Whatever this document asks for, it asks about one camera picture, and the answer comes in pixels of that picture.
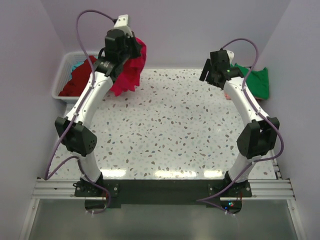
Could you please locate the pink red t-shirt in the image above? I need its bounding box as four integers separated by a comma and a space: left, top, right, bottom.
110, 38, 147, 97

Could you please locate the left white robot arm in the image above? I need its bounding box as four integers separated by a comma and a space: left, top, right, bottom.
54, 27, 147, 198

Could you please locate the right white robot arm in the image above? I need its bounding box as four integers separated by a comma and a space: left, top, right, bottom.
199, 49, 280, 198

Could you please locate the folded peach t-shirt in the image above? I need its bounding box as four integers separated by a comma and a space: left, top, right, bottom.
224, 92, 231, 100

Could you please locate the folded green t-shirt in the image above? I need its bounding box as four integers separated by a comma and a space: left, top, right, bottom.
246, 67, 270, 100

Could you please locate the light blue t-shirt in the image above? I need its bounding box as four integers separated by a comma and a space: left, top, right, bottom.
71, 61, 84, 72

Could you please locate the dark red t-shirt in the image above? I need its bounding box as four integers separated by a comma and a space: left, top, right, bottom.
59, 59, 92, 97

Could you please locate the white plastic laundry basket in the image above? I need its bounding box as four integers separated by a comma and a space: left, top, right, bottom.
51, 51, 87, 104

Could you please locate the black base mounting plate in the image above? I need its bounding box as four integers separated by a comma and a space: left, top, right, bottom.
73, 179, 253, 213

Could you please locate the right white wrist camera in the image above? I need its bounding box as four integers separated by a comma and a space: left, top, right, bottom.
226, 50, 235, 65

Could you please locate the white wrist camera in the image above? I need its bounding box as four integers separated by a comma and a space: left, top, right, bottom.
113, 14, 131, 33
226, 50, 235, 65

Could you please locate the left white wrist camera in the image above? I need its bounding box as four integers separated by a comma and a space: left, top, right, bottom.
113, 14, 131, 33

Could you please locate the aluminium rail frame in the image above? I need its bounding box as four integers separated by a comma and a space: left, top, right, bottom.
18, 159, 307, 240

